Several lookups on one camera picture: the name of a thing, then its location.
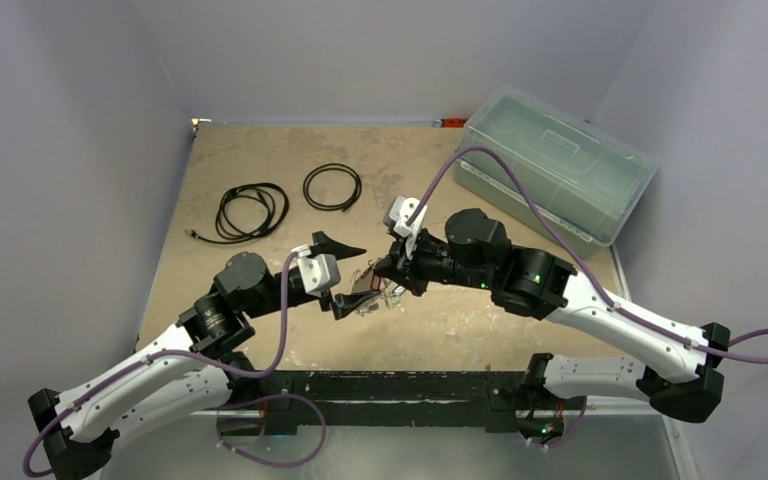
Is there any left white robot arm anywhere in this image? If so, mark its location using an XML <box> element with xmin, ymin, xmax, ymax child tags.
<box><xmin>22</xmin><ymin>231</ymin><xmax>366</xmax><ymax>479</ymax></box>

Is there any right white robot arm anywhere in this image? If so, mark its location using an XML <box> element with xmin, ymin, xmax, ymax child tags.
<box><xmin>374</xmin><ymin>198</ymin><xmax>730</xmax><ymax>423</ymax></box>

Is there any red orange clamp tool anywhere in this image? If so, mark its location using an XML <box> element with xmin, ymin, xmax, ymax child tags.
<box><xmin>432</xmin><ymin>118</ymin><xmax>468</xmax><ymax>128</ymax></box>

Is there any clear lidded storage bin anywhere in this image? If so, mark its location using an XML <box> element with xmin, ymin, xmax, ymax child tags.
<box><xmin>451</xmin><ymin>86</ymin><xmax>658</xmax><ymax>258</ymax></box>

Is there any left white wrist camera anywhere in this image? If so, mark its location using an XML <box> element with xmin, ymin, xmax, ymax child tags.
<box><xmin>292</xmin><ymin>245</ymin><xmax>342</xmax><ymax>297</ymax></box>

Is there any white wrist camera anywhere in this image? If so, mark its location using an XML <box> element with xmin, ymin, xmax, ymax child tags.
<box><xmin>383</xmin><ymin>196</ymin><xmax>427</xmax><ymax>259</ymax></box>
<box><xmin>292</xmin><ymin>245</ymin><xmax>342</xmax><ymax>297</ymax></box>

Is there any small coiled black cable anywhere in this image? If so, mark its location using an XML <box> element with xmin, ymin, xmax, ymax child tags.
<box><xmin>302</xmin><ymin>162</ymin><xmax>363</xmax><ymax>213</ymax></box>

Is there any large tangled black cable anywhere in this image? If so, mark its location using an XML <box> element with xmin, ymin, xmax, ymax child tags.
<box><xmin>186</xmin><ymin>182</ymin><xmax>291</xmax><ymax>246</ymax></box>

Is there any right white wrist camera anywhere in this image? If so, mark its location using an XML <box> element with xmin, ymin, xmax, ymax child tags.
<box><xmin>383</xmin><ymin>196</ymin><xmax>427</xmax><ymax>259</ymax></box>

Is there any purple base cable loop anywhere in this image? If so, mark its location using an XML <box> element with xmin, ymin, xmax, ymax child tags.
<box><xmin>215</xmin><ymin>394</ymin><xmax>326</xmax><ymax>469</ymax></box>

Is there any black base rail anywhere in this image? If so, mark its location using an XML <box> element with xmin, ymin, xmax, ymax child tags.
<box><xmin>236</xmin><ymin>370</ymin><xmax>563</xmax><ymax>435</ymax></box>

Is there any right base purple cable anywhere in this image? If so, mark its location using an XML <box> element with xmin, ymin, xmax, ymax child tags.
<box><xmin>524</xmin><ymin>400</ymin><xmax>592</xmax><ymax>452</ymax></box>

